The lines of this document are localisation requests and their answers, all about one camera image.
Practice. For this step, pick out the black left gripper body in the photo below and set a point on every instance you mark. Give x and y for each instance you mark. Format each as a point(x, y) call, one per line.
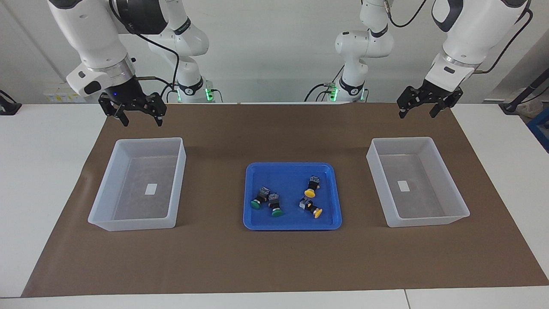
point(429, 93)

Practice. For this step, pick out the black desk clamp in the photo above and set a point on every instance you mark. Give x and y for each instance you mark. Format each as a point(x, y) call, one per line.
point(6, 107)

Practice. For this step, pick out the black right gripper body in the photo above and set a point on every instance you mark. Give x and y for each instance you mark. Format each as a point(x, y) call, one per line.
point(128, 96)

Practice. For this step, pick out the white paper label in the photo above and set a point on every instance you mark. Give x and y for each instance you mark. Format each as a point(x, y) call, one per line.
point(151, 189)
point(403, 186)

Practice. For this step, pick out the brown paper table mat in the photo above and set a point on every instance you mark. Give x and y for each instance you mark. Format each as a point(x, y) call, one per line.
point(274, 262)

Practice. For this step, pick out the yellow push button switch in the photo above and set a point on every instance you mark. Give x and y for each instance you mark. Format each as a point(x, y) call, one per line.
point(309, 206)
point(312, 184)

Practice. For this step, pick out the translucent white plastic box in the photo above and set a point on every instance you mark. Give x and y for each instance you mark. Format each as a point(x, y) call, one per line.
point(128, 206)
point(429, 206)

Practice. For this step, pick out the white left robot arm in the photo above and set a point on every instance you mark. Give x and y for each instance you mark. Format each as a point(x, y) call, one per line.
point(476, 30)

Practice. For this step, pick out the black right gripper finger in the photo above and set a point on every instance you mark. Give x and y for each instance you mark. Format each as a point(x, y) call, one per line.
point(123, 118)
point(159, 119)

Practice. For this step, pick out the blue plastic tray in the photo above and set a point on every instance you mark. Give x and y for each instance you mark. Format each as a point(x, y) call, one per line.
point(283, 214)

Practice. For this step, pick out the black stand pole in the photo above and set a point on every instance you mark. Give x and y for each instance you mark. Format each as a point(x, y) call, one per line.
point(521, 94)

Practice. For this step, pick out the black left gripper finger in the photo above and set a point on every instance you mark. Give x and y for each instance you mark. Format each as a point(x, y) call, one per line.
point(435, 111)
point(402, 113)

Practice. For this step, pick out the green push button switch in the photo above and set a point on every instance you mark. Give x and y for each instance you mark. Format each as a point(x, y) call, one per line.
point(260, 198)
point(275, 204)

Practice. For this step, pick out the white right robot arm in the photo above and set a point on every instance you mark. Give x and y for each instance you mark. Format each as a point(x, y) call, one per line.
point(94, 34)

